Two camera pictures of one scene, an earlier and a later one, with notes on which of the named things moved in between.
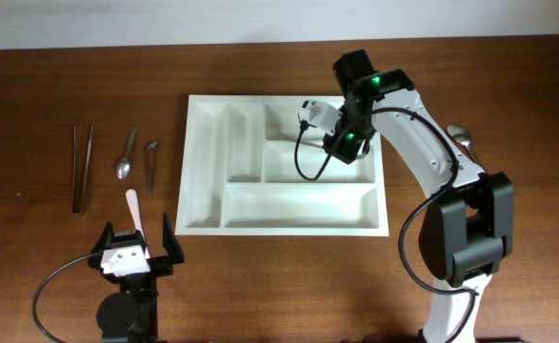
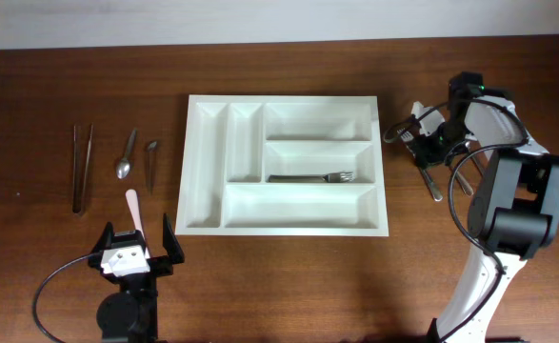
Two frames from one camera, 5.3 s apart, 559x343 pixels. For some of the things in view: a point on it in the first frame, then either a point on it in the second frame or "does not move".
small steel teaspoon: (124, 166) does not move
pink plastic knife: (132, 203) does not move
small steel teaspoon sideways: (149, 166) does not move
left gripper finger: (105, 240) does not move
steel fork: (289, 138) → (334, 177)
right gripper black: (348, 150) → (427, 155)
